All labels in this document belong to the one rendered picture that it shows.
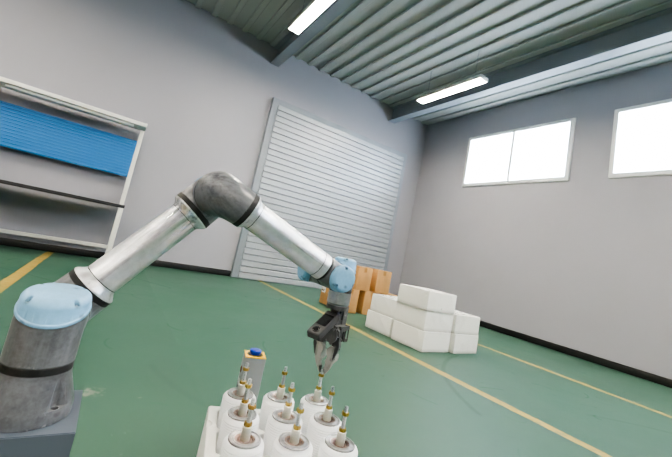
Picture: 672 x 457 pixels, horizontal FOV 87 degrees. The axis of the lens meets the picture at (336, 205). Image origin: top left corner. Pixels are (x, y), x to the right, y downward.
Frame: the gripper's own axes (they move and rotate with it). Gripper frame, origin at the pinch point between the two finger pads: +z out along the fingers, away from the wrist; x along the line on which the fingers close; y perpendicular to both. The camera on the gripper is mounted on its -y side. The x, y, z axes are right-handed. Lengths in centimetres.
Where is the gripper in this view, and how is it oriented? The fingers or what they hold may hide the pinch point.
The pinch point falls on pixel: (321, 368)
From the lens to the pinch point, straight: 122.2
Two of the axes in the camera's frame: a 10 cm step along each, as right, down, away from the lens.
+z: -2.0, 9.7, -1.3
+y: 4.9, 2.2, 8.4
